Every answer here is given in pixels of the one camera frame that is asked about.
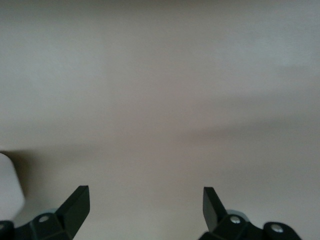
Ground white box lid grey clips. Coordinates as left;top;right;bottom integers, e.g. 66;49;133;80
0;151;26;222

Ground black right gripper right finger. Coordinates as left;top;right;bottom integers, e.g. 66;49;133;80
198;186;302;240

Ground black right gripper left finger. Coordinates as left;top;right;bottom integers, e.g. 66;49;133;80
0;185;91;240

